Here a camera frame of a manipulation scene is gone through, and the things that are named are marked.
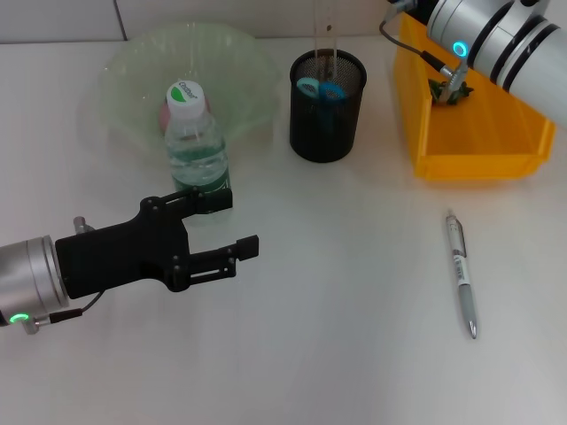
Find yellow plastic bin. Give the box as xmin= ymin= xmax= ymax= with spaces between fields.
xmin=392 ymin=11 xmax=557 ymax=182

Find green plastic wrapper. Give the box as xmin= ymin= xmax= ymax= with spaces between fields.
xmin=427 ymin=78 xmax=475 ymax=107

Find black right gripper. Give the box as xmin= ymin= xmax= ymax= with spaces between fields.
xmin=407 ymin=0 xmax=439 ymax=26

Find clear green-label water bottle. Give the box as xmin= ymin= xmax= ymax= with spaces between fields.
xmin=164 ymin=79 xmax=234 ymax=225

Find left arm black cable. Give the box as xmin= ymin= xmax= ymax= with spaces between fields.
xmin=21 ymin=291 xmax=105 ymax=336

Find pink toy peach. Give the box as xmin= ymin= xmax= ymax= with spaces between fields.
xmin=158 ymin=99 xmax=212 ymax=132

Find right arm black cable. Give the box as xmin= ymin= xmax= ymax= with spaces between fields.
xmin=378 ymin=0 xmax=470 ymax=104

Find grey ballpoint pen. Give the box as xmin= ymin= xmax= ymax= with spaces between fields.
xmin=445 ymin=210 xmax=480 ymax=340

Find green translucent fruit bowl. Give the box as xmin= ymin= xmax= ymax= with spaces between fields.
xmin=99 ymin=21 xmax=284 ymax=151

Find black mesh pen holder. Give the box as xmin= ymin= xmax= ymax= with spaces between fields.
xmin=289 ymin=48 xmax=369 ymax=164

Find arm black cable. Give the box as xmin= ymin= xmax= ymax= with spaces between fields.
xmin=378 ymin=0 xmax=470 ymax=104
xmin=21 ymin=291 xmax=105 ymax=336

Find blue-handled scissors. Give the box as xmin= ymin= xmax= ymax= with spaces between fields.
xmin=295 ymin=77 xmax=349 ymax=134

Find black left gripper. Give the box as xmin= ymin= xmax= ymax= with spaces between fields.
xmin=55 ymin=186 xmax=260 ymax=298

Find transparent plastic ruler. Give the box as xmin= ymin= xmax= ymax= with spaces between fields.
xmin=313 ymin=0 xmax=340 ymax=74

